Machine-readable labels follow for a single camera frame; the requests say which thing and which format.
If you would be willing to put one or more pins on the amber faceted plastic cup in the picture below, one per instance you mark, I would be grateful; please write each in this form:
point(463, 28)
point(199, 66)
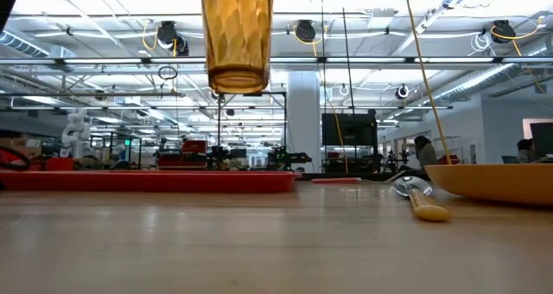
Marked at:
point(237, 34)

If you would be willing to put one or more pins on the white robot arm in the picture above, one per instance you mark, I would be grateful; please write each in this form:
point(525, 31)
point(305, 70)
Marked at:
point(75, 132)

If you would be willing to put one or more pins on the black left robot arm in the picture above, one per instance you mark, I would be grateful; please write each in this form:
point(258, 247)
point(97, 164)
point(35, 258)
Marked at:
point(6, 0)

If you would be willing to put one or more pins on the red plastic tray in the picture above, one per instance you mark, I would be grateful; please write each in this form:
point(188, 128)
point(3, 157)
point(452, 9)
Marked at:
point(147, 181)

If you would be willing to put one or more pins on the black robot with green light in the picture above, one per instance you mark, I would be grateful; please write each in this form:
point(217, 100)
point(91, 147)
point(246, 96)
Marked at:
point(287, 157)

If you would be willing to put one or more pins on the white building pillar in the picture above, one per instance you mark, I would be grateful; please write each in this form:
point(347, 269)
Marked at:
point(304, 121)

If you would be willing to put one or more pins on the large black display screen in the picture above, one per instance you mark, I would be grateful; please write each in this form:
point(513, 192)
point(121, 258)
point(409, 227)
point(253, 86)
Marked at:
point(354, 129)

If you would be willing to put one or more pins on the red tool box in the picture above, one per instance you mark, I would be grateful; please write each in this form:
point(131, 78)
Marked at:
point(194, 147)

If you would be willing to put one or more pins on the person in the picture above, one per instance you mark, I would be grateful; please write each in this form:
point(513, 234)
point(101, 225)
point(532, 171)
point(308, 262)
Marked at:
point(525, 151)
point(425, 153)

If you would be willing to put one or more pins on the red chair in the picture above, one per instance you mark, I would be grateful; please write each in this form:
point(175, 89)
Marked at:
point(451, 159)

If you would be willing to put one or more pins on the red storage bin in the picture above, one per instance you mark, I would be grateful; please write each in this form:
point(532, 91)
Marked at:
point(59, 164)

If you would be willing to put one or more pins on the brown cardboard box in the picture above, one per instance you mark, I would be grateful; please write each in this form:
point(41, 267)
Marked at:
point(26, 145)

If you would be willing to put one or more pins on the dark computer monitor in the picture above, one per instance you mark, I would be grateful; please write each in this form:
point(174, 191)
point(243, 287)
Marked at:
point(542, 138)

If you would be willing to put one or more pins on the black metal frame stand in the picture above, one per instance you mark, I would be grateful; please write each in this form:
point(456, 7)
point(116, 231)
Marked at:
point(276, 93)

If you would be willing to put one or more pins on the long silver ventilation duct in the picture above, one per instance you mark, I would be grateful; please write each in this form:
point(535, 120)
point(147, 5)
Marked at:
point(484, 80)

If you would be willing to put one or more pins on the short silver ventilation duct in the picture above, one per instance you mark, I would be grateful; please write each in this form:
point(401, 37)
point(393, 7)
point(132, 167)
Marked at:
point(21, 45)

